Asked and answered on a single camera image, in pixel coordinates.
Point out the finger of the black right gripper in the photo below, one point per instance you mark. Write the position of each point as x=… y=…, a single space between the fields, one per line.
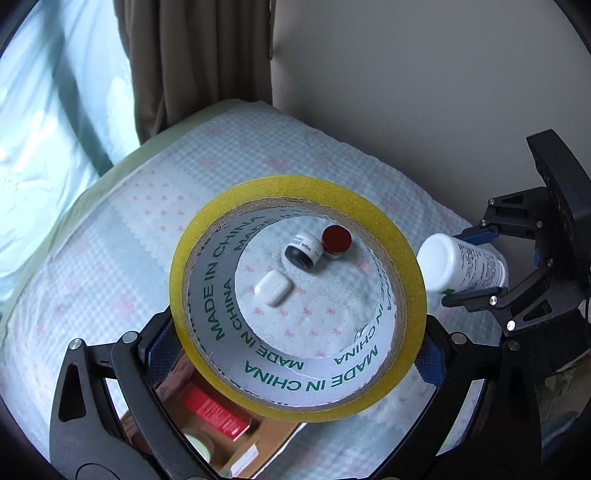
x=518 y=215
x=546 y=305

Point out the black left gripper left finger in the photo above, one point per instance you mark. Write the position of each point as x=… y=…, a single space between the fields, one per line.
x=107 y=421

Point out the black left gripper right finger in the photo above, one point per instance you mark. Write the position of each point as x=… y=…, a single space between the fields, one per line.
x=503 y=439

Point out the white pill bottle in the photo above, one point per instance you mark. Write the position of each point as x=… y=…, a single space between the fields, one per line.
x=450 y=265

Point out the green lidded jar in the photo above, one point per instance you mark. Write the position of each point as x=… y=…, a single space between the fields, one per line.
x=200 y=443

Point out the red cosmetics box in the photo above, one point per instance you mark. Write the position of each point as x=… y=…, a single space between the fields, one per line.
x=221 y=416

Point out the yellow packing tape roll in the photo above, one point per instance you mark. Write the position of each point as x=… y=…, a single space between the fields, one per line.
x=345 y=335

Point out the brown cardboard box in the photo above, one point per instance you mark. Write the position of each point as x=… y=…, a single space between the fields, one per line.
x=235 y=442

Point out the small red lidded jar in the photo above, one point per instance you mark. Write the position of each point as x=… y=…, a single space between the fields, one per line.
x=336 y=241

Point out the white earbuds case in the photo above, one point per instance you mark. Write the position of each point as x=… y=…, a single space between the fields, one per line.
x=272 y=288

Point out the small black white bottle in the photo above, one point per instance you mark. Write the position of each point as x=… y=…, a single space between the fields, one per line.
x=304 y=251

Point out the light blue sheer curtain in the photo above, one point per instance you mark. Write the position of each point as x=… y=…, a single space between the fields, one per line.
x=66 y=117

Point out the brown curtain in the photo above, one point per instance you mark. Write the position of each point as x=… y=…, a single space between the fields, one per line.
x=187 y=55

